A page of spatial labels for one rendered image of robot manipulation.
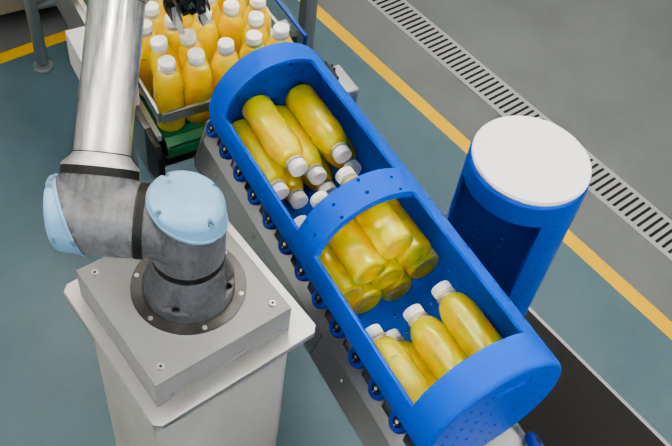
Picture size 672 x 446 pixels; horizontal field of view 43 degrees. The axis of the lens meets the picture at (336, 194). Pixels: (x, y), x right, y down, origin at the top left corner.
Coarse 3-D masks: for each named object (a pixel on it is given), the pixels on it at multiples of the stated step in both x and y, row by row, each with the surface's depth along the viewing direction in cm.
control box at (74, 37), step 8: (72, 32) 197; (80, 32) 197; (72, 40) 195; (80, 40) 196; (72, 48) 195; (80, 48) 194; (72, 56) 199; (80, 56) 192; (72, 64) 202; (80, 64) 194; (136, 104) 197
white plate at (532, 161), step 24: (504, 120) 202; (528, 120) 203; (480, 144) 196; (504, 144) 197; (528, 144) 198; (552, 144) 199; (576, 144) 199; (480, 168) 191; (504, 168) 192; (528, 168) 193; (552, 168) 194; (576, 168) 194; (504, 192) 188; (528, 192) 188; (552, 192) 189; (576, 192) 190
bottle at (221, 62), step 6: (234, 48) 202; (216, 54) 201; (222, 54) 200; (228, 54) 200; (234, 54) 202; (216, 60) 201; (222, 60) 201; (228, 60) 201; (234, 60) 202; (216, 66) 202; (222, 66) 201; (228, 66) 201; (216, 72) 203; (222, 72) 202; (216, 78) 204; (216, 84) 206
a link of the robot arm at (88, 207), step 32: (96, 0) 126; (128, 0) 127; (96, 32) 126; (128, 32) 127; (96, 64) 125; (128, 64) 127; (96, 96) 125; (128, 96) 127; (96, 128) 125; (128, 128) 128; (64, 160) 125; (96, 160) 124; (128, 160) 127; (64, 192) 123; (96, 192) 123; (128, 192) 125; (64, 224) 122; (96, 224) 123; (128, 224) 123; (128, 256) 126
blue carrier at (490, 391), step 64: (256, 64) 178; (320, 64) 183; (256, 192) 176; (384, 192) 157; (448, 256) 170; (384, 320) 172; (512, 320) 145; (384, 384) 147; (448, 384) 137; (512, 384) 138
